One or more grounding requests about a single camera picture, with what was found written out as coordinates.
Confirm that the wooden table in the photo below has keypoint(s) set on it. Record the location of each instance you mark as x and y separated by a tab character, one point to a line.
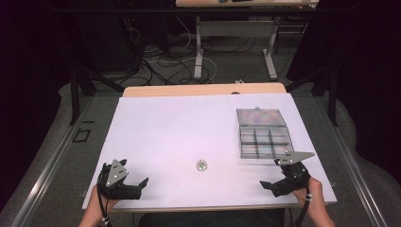
201	90

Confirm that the person's right hand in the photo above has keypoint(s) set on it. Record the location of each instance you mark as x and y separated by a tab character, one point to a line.
310	197

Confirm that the white table mat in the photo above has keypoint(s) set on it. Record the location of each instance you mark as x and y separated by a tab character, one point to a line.
189	132

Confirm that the white-legged background desk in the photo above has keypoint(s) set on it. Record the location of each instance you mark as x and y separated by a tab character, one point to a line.
236	28

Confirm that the small round metal ornament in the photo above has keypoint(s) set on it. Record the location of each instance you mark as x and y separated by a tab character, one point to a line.
201	165

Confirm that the black metal stand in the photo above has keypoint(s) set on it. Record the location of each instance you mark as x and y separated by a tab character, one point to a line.
75	91
331	91

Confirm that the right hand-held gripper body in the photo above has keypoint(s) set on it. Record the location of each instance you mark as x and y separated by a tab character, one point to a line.
293	176

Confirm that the person's left hand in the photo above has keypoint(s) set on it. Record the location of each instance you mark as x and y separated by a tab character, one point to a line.
96	205

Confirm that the clear plastic compartment box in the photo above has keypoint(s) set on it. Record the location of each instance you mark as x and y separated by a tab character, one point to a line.
263	135

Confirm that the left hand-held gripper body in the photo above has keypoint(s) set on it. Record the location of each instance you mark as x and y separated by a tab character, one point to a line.
118	186

